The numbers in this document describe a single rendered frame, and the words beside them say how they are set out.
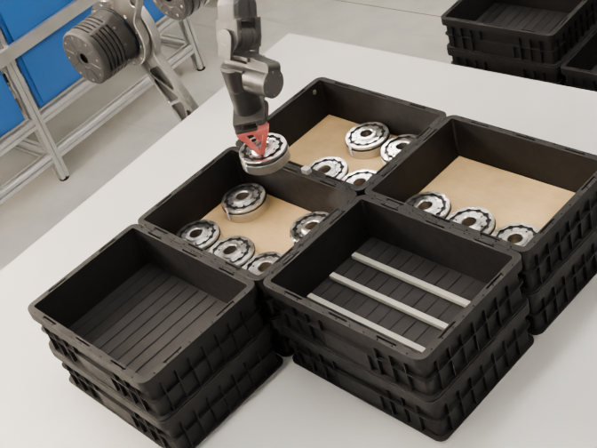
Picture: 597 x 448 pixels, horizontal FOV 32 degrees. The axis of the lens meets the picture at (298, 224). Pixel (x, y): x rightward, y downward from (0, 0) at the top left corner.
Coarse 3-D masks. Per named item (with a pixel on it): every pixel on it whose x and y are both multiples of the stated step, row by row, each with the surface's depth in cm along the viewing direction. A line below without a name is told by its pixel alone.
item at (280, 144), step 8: (272, 136) 220; (280, 136) 219; (280, 144) 217; (240, 152) 218; (248, 152) 217; (272, 152) 215; (280, 152) 215; (248, 160) 215; (256, 160) 214; (264, 160) 214; (272, 160) 214
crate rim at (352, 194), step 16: (192, 176) 234; (304, 176) 223; (176, 192) 231; (352, 192) 215; (336, 208) 212; (144, 224) 225; (320, 224) 210; (176, 240) 218; (304, 240) 207; (208, 256) 211; (288, 256) 204; (240, 272) 204
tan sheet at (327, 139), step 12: (324, 120) 257; (336, 120) 255; (312, 132) 254; (324, 132) 252; (336, 132) 251; (300, 144) 251; (312, 144) 250; (324, 144) 249; (336, 144) 247; (300, 156) 247; (312, 156) 246; (324, 156) 245; (336, 156) 244; (348, 156) 242; (360, 168) 238; (372, 168) 237
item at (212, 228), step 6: (192, 222) 233; (198, 222) 232; (204, 222) 232; (210, 222) 231; (186, 228) 232; (210, 228) 229; (216, 228) 229; (180, 234) 231; (210, 234) 228; (216, 234) 227; (186, 240) 228; (204, 240) 227; (210, 240) 226; (204, 246) 225
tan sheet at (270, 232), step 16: (272, 208) 235; (288, 208) 233; (224, 224) 235; (240, 224) 233; (256, 224) 232; (272, 224) 230; (288, 224) 229; (256, 240) 227; (272, 240) 226; (288, 240) 224
